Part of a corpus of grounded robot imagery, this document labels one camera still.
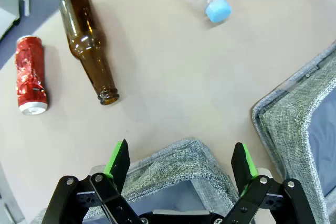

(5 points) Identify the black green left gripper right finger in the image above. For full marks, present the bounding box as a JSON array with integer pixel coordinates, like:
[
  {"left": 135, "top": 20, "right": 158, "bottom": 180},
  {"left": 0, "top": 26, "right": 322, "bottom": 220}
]
[{"left": 220, "top": 142, "right": 309, "bottom": 224}]

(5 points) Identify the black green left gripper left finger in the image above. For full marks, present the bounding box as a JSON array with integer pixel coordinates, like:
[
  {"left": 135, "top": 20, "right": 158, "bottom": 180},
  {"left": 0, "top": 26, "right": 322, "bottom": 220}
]
[{"left": 41, "top": 138, "right": 144, "bottom": 224}]

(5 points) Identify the crushed red soda can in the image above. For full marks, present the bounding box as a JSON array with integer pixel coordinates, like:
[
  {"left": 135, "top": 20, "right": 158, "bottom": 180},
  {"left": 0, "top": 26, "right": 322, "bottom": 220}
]
[{"left": 15, "top": 35, "right": 49, "bottom": 116}]

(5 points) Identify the brown glass beer bottle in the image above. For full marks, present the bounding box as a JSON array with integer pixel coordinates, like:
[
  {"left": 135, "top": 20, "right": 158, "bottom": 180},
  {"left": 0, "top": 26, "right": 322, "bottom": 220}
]
[{"left": 59, "top": 0, "right": 121, "bottom": 106}]

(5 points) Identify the grey fabric basket labelled bottle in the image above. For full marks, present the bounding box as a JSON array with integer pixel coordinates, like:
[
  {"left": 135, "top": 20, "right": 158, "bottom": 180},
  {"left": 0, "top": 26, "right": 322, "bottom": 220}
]
[{"left": 31, "top": 137, "right": 241, "bottom": 224}]

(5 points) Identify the grey fabric basket labelled plastic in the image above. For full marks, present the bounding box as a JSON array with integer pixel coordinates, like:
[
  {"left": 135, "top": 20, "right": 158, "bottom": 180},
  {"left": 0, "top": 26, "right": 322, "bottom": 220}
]
[{"left": 251, "top": 41, "right": 336, "bottom": 224}]

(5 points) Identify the white cabinet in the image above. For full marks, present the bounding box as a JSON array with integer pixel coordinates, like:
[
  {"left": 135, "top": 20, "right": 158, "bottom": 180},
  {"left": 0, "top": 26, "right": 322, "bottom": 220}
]
[{"left": 0, "top": 6, "right": 21, "bottom": 40}]

